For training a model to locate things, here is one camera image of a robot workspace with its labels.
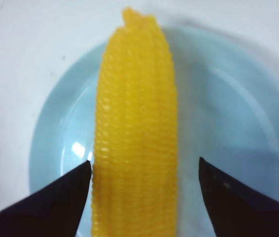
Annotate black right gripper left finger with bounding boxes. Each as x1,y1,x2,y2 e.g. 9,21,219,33
0,161,92,237

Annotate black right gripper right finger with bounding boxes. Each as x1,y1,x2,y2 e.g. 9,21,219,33
199,158,279,237

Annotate yellow corn cob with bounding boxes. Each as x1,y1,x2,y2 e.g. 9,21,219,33
91,7,178,237

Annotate light blue round plate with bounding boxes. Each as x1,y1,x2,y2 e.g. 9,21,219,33
29,27,279,237

